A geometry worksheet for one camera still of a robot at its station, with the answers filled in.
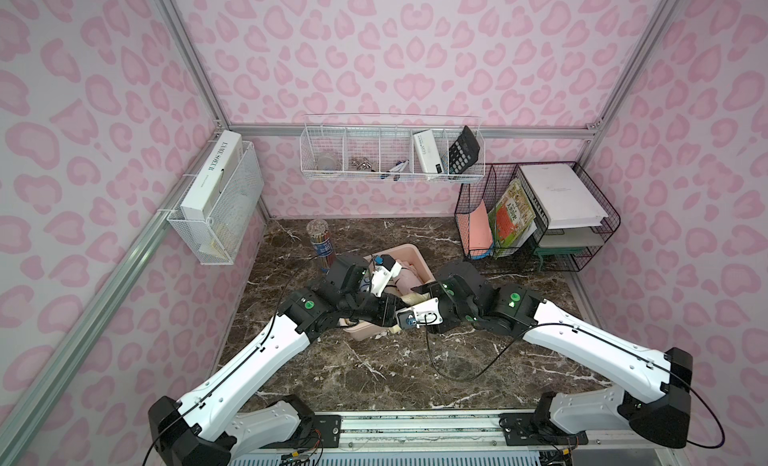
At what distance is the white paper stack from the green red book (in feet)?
0.14

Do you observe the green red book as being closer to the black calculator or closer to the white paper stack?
the white paper stack

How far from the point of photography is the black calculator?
35.4 inches

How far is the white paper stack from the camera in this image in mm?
896

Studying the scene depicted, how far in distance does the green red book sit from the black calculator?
0.22 m

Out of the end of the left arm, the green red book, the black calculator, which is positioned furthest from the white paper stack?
the end of the left arm

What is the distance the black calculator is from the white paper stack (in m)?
0.24

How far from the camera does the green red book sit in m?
0.95

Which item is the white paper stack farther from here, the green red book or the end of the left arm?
the end of the left arm
